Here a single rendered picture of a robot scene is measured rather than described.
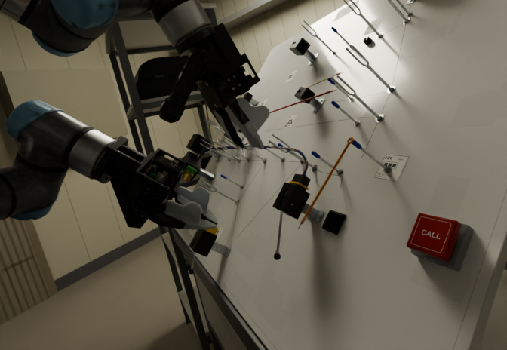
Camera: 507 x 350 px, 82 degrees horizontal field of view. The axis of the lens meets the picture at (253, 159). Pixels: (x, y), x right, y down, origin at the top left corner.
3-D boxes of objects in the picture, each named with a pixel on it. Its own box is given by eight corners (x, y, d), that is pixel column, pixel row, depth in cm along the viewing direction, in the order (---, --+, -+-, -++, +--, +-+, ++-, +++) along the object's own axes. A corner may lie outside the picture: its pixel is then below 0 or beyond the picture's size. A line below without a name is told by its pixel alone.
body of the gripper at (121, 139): (169, 191, 44) (96, 151, 43) (155, 223, 49) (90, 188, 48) (190, 163, 50) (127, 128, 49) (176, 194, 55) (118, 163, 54)
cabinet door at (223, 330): (258, 412, 89) (228, 297, 83) (206, 317, 138) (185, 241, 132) (264, 408, 90) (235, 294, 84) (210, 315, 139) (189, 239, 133)
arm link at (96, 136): (66, 176, 48) (99, 151, 54) (91, 190, 48) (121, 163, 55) (69, 144, 43) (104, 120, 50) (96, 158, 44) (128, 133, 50)
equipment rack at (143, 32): (210, 384, 149) (102, 7, 121) (184, 320, 203) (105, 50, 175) (291, 333, 170) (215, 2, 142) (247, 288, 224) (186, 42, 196)
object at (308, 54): (307, 54, 109) (290, 38, 106) (321, 53, 99) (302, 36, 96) (299, 64, 110) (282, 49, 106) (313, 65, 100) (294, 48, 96)
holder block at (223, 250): (207, 278, 83) (177, 266, 79) (228, 239, 86) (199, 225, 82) (213, 285, 79) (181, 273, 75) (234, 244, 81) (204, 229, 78)
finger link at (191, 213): (220, 223, 46) (168, 194, 45) (207, 242, 49) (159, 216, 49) (226, 210, 48) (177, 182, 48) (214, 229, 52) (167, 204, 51)
